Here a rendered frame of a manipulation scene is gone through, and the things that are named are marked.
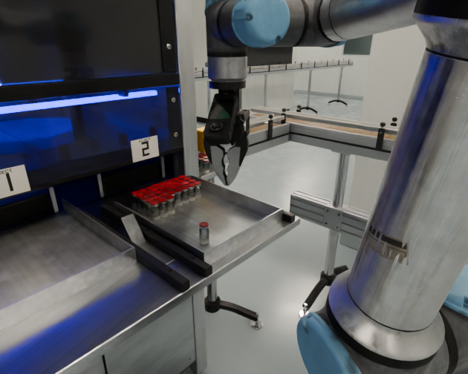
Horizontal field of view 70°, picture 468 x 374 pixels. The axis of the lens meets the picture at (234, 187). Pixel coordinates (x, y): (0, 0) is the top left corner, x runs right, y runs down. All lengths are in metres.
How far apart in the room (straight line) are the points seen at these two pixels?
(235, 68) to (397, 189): 0.42
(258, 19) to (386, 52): 1.64
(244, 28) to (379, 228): 0.34
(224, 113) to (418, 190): 0.41
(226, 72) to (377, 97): 1.58
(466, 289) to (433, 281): 0.17
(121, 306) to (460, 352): 0.48
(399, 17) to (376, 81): 1.65
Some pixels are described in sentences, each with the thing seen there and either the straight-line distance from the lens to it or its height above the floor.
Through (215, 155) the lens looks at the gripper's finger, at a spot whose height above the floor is 1.08.
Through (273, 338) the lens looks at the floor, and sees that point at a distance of 1.76.
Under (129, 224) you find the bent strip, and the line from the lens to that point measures 0.78.
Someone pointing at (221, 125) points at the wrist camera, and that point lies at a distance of 0.59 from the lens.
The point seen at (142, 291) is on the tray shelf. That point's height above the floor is 0.88.
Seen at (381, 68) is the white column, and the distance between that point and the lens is 2.13.
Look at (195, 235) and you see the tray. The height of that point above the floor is 0.88.
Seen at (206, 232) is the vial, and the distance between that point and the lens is 0.73.
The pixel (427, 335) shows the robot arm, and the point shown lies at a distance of 0.39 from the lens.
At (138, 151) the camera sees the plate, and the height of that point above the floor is 1.02.
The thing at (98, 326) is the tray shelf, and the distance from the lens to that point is 0.61.
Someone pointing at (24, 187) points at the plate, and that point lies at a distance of 0.86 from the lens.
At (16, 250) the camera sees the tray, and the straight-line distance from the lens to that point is 0.86.
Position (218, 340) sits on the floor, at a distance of 1.75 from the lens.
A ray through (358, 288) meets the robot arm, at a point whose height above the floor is 1.07.
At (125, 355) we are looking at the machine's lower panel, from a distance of 1.26.
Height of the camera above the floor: 1.28
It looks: 23 degrees down
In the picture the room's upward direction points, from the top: straight up
